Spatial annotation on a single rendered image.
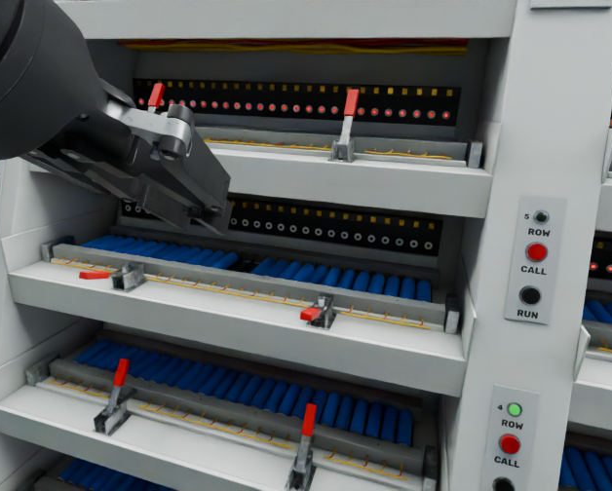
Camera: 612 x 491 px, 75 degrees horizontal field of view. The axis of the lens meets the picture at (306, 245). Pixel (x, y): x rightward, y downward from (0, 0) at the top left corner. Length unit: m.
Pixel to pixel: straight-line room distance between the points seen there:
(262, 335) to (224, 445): 0.17
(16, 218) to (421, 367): 0.57
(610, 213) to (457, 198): 0.14
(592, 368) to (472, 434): 0.14
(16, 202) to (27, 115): 0.50
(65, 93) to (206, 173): 0.09
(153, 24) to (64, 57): 0.43
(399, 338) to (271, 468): 0.23
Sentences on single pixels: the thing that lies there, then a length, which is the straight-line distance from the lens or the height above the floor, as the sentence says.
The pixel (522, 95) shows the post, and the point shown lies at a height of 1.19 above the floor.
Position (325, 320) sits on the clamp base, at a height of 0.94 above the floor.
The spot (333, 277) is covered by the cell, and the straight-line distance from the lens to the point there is 0.55.
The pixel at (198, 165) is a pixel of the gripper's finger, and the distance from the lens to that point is 0.24.
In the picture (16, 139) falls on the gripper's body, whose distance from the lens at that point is 0.20.
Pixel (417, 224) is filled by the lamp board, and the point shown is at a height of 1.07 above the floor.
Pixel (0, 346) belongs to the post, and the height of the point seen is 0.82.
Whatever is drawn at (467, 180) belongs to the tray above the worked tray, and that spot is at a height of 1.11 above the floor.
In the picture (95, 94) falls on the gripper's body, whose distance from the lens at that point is 0.20.
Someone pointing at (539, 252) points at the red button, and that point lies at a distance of 0.44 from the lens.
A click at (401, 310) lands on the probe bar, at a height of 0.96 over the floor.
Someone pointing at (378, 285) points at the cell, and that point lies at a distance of 0.53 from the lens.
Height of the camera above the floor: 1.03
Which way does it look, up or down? 1 degrees down
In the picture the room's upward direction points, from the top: 8 degrees clockwise
